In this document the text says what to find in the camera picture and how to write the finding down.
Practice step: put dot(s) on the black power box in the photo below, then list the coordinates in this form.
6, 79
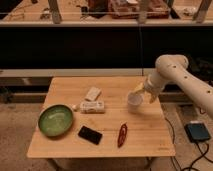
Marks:
197, 132

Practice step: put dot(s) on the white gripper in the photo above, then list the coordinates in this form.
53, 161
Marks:
153, 84

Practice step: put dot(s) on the wooden table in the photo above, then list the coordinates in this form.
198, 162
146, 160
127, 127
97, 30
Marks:
147, 134

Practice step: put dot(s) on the white ceramic cup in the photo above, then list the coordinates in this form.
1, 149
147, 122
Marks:
134, 101

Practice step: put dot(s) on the cluttered background workbench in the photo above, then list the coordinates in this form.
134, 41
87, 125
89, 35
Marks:
106, 12

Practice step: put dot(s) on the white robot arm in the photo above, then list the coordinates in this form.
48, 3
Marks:
173, 68

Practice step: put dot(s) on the black rectangular phone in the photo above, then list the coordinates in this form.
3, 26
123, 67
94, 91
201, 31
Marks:
90, 135

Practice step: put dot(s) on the white rectangular box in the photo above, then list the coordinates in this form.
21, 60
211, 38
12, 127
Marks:
92, 107

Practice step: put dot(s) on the green ceramic bowl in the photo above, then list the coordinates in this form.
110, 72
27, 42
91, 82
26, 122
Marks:
55, 120

